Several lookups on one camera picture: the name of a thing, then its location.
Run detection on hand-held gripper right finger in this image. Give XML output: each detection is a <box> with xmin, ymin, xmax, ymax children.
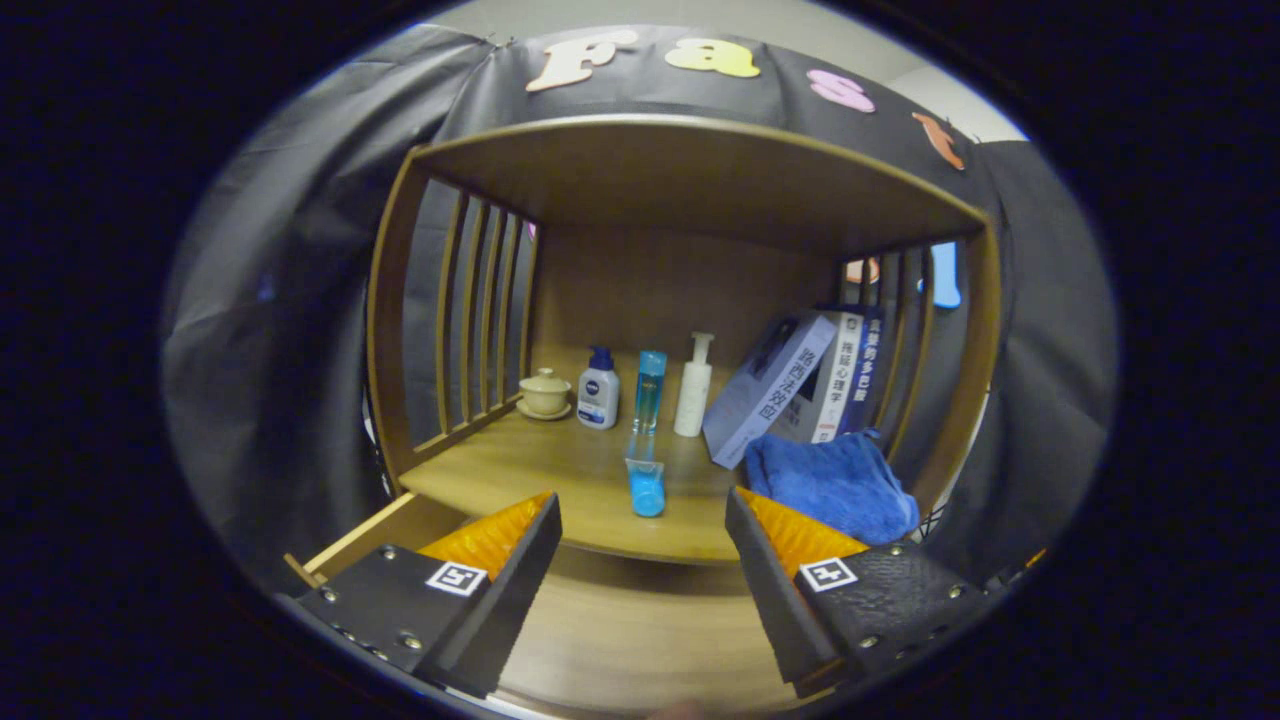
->
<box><xmin>725</xmin><ymin>487</ymin><xmax>1001</xmax><ymax>699</ymax></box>

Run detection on small blue tube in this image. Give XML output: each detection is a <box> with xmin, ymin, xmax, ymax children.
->
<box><xmin>624</xmin><ymin>455</ymin><xmax>669</xmax><ymax>520</ymax></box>

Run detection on clear blue bottle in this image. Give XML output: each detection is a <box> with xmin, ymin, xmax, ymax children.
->
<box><xmin>633</xmin><ymin>350</ymin><xmax>668</xmax><ymax>436</ymax></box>

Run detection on wooden drawer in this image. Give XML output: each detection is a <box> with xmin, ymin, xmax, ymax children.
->
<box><xmin>283</xmin><ymin>492</ymin><xmax>811</xmax><ymax>716</ymax></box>

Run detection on pale purple book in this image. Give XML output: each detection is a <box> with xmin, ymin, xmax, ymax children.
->
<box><xmin>702</xmin><ymin>315</ymin><xmax>839</xmax><ymax>471</ymax></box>

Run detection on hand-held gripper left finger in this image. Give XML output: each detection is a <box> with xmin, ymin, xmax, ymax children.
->
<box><xmin>278</xmin><ymin>491</ymin><xmax>564</xmax><ymax>699</ymax></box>

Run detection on wooden cabinet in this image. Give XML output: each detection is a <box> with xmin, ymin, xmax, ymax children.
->
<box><xmin>365</xmin><ymin>113</ymin><xmax>1003</xmax><ymax>566</ymax></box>

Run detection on wooden countertop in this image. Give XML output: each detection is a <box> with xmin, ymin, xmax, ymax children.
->
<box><xmin>398</xmin><ymin>345</ymin><xmax>926</xmax><ymax>566</ymax></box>

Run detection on white book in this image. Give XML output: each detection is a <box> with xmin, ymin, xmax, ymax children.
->
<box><xmin>775</xmin><ymin>310</ymin><xmax>866</xmax><ymax>444</ymax></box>

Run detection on white bottle with blue cap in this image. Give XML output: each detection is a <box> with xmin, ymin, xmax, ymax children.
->
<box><xmin>577</xmin><ymin>346</ymin><xmax>621</xmax><ymax>431</ymax></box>

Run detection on white pump bottle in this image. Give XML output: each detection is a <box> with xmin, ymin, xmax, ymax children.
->
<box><xmin>673</xmin><ymin>332</ymin><xmax>716</xmax><ymax>438</ymax></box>

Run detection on blue towel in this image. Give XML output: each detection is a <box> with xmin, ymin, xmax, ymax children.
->
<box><xmin>743</xmin><ymin>430</ymin><xmax>921</xmax><ymax>547</ymax></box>

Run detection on beige lidded teacup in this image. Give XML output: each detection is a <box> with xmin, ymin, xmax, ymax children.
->
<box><xmin>517</xmin><ymin>367</ymin><xmax>574</xmax><ymax>421</ymax></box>

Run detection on dark blue book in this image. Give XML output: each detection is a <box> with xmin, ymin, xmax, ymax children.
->
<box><xmin>820</xmin><ymin>305</ymin><xmax>886</xmax><ymax>436</ymax></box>

